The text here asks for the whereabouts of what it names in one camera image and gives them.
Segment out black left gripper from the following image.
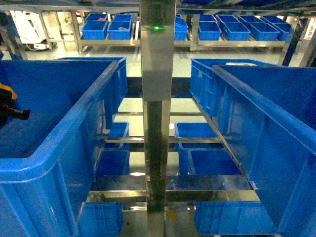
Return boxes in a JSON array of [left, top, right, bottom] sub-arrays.
[[0, 89, 30, 126]]

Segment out yellow two-stud toy block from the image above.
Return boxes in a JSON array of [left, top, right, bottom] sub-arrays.
[[0, 83, 18, 100]]

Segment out large blue bin left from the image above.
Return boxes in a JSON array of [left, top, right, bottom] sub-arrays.
[[0, 60, 119, 237]]

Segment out large blue bin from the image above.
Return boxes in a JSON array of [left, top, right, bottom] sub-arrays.
[[0, 60, 119, 237], [212, 65, 316, 237]]

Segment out blue bin behind left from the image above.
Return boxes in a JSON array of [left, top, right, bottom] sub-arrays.
[[57, 57, 128, 130]]

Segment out steel shelf crossbar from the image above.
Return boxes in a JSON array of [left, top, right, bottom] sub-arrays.
[[86, 175, 260, 202]]

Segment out blue bin behind right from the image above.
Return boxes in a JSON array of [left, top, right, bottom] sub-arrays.
[[190, 58, 274, 117]]

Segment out large blue bin right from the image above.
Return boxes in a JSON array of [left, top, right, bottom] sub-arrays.
[[212, 65, 316, 237]]

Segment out steel vertical rack post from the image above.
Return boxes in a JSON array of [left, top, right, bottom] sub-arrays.
[[140, 0, 176, 237]]

